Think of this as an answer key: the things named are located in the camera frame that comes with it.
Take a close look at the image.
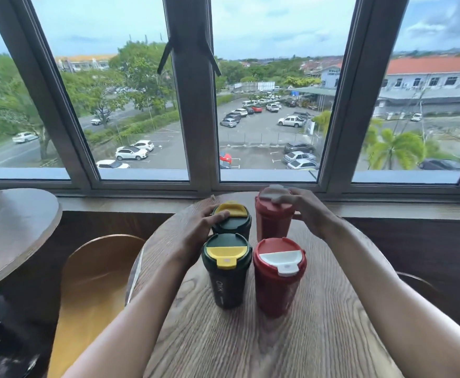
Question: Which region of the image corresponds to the round wooden side table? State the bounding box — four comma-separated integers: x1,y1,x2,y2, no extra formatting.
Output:
0,188,63,296

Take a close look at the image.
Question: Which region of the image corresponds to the person's left forearm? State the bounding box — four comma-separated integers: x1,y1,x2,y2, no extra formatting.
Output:
62,254,194,378

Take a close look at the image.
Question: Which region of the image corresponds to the green tumbler with yellow lid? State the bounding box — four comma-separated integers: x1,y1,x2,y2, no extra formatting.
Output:
201,233,253,310
211,201,252,241

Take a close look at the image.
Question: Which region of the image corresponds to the black glossy object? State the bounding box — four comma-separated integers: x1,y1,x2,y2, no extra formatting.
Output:
0,288,54,378

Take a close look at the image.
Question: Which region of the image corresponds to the curved wooden chair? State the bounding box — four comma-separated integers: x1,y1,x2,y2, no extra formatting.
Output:
395,271,444,300
47,234,146,378

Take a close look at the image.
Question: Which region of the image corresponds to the grey metal window frame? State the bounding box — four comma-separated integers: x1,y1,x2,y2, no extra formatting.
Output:
0,0,460,198

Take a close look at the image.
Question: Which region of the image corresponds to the building with yellow roof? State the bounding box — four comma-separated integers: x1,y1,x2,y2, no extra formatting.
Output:
55,54,117,73

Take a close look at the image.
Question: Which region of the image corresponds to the white building with red roof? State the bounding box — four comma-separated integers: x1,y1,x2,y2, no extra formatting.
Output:
373,55,460,118

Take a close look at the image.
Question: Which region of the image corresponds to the palm tree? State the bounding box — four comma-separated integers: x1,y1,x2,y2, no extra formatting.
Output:
366,128,428,171

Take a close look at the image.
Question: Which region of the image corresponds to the black window handle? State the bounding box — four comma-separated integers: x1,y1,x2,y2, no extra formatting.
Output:
157,33,176,75
203,33,223,77

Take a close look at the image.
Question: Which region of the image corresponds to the group of parked cars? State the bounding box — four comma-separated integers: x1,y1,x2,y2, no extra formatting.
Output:
90,86,322,171

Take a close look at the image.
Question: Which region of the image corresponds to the red tumbler with white lid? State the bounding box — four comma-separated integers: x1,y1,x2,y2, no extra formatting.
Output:
253,238,308,319
255,185,296,243

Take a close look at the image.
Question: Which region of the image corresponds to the person's right forearm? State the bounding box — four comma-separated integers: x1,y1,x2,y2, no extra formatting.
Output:
324,221,460,378

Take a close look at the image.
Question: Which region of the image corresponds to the person's right hand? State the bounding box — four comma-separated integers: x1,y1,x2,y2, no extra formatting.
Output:
271,187,345,240

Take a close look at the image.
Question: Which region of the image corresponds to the person's left hand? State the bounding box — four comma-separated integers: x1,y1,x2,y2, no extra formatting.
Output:
170,203,231,267

